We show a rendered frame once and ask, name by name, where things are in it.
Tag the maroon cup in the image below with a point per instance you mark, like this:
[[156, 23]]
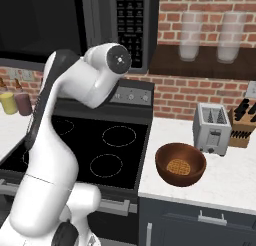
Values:
[[23, 104]]

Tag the dark grey drawer front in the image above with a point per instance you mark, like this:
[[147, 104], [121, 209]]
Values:
[[206, 231]]

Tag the yellow cup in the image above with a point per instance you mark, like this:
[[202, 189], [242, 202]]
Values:
[[8, 103]]

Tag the round golden waffle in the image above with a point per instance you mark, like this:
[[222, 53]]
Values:
[[178, 167]]

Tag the dark wooden shelf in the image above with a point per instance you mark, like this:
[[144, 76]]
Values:
[[203, 66]]

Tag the wooden knife block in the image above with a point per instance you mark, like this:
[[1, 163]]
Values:
[[242, 124]]

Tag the white wall socket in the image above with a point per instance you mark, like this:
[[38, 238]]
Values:
[[251, 90]]

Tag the frosted glass jar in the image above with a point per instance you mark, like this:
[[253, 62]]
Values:
[[231, 36], [189, 35]]

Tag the black stove with hob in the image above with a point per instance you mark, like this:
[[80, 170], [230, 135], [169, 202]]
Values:
[[116, 146]]

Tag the silver toaster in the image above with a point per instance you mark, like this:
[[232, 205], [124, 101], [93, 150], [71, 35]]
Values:
[[211, 128]]

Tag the grey wall socket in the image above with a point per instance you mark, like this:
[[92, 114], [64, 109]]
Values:
[[20, 75]]

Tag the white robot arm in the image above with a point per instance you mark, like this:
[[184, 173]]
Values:
[[50, 176]]

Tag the brown glass bottle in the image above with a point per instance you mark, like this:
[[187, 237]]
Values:
[[3, 84], [17, 85]]

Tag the black microwave oven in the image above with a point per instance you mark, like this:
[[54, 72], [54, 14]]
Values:
[[131, 26]]

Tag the black microwave door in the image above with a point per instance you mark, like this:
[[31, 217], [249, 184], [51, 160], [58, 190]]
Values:
[[40, 20]]

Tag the brown wooden bowl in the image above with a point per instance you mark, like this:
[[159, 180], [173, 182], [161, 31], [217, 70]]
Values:
[[180, 164]]

